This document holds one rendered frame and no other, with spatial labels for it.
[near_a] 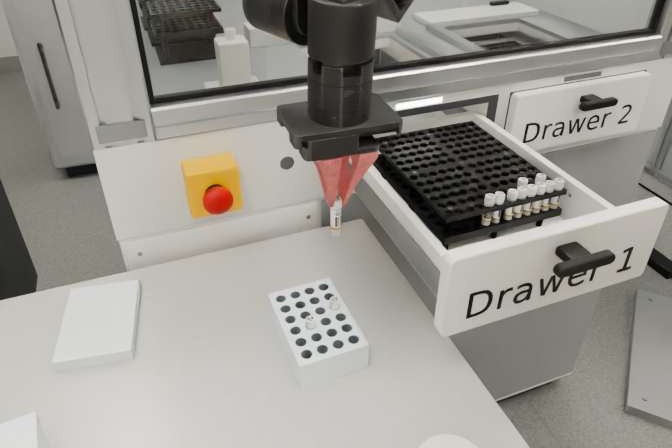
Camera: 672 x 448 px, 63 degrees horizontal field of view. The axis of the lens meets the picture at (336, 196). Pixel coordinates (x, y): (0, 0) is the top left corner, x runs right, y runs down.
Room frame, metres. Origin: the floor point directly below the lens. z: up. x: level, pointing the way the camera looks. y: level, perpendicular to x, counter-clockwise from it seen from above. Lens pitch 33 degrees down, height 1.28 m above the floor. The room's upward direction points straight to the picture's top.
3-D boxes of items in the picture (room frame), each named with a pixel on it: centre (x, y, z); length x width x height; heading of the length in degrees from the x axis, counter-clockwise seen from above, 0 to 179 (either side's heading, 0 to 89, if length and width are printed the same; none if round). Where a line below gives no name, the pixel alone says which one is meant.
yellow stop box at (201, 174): (0.65, 0.17, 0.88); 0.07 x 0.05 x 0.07; 111
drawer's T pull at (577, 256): (0.46, -0.26, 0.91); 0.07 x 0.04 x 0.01; 111
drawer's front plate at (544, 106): (0.90, -0.43, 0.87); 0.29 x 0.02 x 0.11; 111
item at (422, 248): (0.68, -0.17, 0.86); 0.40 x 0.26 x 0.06; 21
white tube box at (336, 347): (0.48, 0.02, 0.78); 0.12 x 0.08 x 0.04; 22
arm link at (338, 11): (0.46, 0.00, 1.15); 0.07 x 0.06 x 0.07; 45
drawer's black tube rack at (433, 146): (0.67, -0.17, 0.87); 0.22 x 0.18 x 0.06; 21
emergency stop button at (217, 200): (0.62, 0.16, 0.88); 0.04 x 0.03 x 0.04; 111
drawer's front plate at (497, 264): (0.48, -0.25, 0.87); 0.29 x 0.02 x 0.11; 111
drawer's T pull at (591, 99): (0.87, -0.44, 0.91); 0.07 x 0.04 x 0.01; 111
